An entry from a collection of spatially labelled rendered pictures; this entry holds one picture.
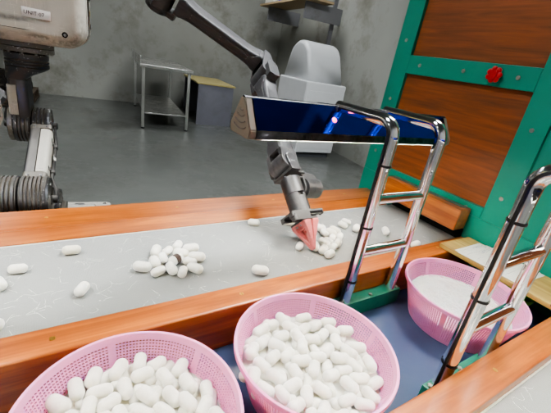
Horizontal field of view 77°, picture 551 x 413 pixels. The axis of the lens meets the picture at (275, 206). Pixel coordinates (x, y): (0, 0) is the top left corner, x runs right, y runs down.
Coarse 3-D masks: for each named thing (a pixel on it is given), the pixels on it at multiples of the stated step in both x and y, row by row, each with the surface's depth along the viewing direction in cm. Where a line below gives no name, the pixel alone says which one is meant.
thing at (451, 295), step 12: (432, 276) 92; (444, 276) 91; (420, 288) 84; (432, 288) 85; (444, 288) 85; (456, 288) 86; (468, 288) 87; (432, 300) 80; (444, 300) 81; (456, 300) 82; (468, 300) 82; (492, 300) 85; (456, 312) 77; (492, 324) 75
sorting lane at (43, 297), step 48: (96, 240) 79; (144, 240) 82; (192, 240) 86; (240, 240) 90; (288, 240) 94; (384, 240) 104; (432, 240) 110; (48, 288) 62; (96, 288) 64; (144, 288) 66; (192, 288) 69; (0, 336) 51
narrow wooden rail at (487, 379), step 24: (528, 336) 68; (480, 360) 60; (504, 360) 61; (528, 360) 62; (456, 384) 54; (480, 384) 55; (504, 384) 56; (408, 408) 49; (432, 408) 49; (456, 408) 50; (480, 408) 52
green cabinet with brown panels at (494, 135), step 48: (432, 0) 114; (480, 0) 101; (528, 0) 92; (432, 48) 115; (480, 48) 102; (528, 48) 92; (384, 96) 131; (432, 96) 116; (480, 96) 103; (528, 96) 93; (480, 144) 105; (528, 144) 93; (480, 192) 106
